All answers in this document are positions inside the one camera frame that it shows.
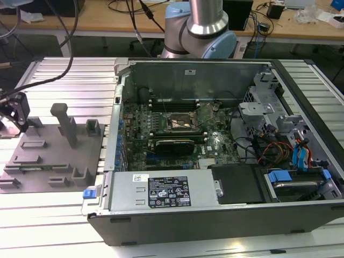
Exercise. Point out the open black PC case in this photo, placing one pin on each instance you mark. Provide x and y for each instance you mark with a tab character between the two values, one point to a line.
188	225

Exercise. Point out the green motherboard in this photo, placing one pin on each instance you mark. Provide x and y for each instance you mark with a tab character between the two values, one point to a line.
139	121

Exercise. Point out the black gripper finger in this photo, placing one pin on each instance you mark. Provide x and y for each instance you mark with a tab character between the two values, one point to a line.
22	113

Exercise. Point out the green RAM stick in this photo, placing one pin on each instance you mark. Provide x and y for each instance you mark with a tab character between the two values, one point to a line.
43	167

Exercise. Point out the blue expansion slot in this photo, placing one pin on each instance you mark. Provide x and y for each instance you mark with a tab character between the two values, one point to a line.
150	154

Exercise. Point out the blue box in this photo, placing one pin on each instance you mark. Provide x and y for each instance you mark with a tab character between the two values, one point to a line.
338	5

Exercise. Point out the white cardboard box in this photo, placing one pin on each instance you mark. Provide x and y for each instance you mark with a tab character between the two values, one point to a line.
338	21

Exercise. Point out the CPU socket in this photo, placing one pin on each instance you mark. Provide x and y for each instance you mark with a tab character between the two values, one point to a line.
178	122

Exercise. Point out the grey parts rack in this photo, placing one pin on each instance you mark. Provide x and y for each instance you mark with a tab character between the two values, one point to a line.
53	172

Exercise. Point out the clear plastic bags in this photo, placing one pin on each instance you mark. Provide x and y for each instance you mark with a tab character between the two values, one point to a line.
309	14

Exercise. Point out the crumpled white paper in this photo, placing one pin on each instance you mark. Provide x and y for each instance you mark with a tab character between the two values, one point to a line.
32	16

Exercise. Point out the black graphics card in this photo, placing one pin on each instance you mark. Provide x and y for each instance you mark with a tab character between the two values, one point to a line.
174	147

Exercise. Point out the round coin cell battery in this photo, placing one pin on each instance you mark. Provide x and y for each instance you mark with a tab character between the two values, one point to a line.
215	107

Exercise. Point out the small transformer block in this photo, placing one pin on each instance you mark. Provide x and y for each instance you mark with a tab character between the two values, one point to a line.
264	27

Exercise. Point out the silver power supply unit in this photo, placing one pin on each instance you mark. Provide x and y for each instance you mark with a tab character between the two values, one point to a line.
129	188

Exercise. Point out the silver finned chipset heatsink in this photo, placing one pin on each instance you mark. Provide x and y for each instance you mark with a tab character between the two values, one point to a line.
208	163

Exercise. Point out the wooden desk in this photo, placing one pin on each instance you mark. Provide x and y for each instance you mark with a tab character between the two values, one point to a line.
107	21

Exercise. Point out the hard disk in blue carrier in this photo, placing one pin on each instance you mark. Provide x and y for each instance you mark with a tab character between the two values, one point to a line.
293	189

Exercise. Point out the black RAM slot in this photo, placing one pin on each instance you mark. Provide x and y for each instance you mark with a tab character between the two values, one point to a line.
177	135
182	103
182	108
182	100
177	140
161	132

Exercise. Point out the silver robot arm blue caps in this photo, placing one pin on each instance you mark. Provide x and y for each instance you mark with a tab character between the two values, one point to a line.
204	21

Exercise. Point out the blue case latch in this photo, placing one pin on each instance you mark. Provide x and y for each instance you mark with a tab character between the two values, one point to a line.
90	194

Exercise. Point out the tall black box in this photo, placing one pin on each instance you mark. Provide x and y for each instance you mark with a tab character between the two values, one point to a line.
239	16

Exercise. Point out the small black adapter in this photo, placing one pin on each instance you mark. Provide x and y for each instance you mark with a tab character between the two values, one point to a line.
275	11

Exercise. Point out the wide black box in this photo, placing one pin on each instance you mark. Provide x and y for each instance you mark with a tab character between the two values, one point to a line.
53	6

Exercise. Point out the silver drive cage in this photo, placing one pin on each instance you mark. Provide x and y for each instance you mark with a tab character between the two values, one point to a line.
255	107

